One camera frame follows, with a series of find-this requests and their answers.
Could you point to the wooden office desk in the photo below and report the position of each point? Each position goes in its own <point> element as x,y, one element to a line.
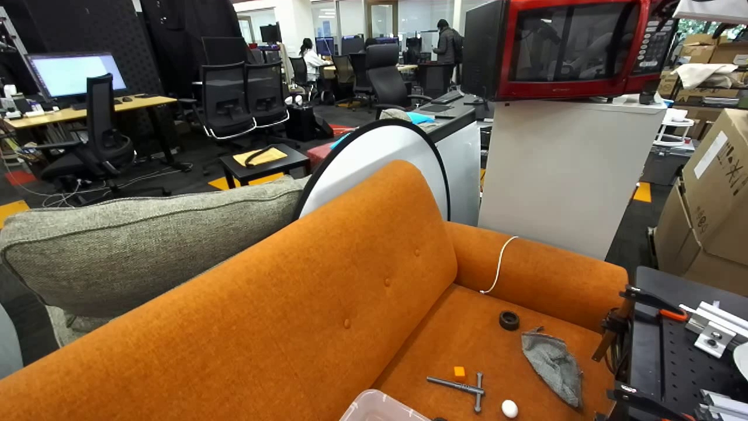
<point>93,108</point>

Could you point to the stacked cardboard boxes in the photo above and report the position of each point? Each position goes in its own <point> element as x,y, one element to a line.
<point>705,73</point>

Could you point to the round white photo reflector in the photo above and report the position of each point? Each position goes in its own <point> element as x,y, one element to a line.
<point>374,155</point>

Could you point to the clear plastic bin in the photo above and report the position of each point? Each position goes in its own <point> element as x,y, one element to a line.
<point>382,408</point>

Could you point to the metal T-shaped tool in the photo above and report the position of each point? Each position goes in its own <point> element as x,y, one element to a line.
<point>459,383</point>

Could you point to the orange fabric sofa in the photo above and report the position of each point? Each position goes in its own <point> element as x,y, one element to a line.
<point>311,311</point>

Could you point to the low black table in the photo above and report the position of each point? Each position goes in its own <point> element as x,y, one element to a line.
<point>264,166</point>

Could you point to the red microwave door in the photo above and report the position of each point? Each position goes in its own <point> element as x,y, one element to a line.
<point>576,85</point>

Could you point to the red black microwave oven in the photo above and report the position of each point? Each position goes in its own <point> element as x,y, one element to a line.
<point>483,47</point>

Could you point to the person in white shirt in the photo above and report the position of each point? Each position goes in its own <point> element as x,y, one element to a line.
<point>311,58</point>

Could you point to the small white disc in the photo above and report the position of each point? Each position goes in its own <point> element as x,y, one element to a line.
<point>509,408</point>

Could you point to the aluminium bracket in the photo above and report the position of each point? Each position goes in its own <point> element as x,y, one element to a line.
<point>713,328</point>

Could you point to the grey fabric cushion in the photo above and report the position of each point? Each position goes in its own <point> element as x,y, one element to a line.
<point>140,247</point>

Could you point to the grey crumpled cloth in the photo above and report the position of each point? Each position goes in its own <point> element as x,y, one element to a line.
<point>551,362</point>

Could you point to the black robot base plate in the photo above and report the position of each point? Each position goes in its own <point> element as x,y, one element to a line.
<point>661,357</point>

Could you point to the white cabinet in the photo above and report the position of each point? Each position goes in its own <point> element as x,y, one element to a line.
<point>561,177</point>

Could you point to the large cardboard box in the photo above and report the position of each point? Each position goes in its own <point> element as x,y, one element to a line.
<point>716,211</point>

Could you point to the small orange cube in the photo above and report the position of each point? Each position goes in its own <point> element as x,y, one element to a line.
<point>459,371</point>

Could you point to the person in dark clothes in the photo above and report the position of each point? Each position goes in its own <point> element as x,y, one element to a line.
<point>446,43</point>

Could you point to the computer monitor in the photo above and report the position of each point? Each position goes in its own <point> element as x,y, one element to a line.
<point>78,73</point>

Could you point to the black mesh office chair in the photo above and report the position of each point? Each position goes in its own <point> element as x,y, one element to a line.
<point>267,92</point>
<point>224,97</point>

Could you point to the yellow folder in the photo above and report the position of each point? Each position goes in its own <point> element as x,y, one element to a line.
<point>259,156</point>

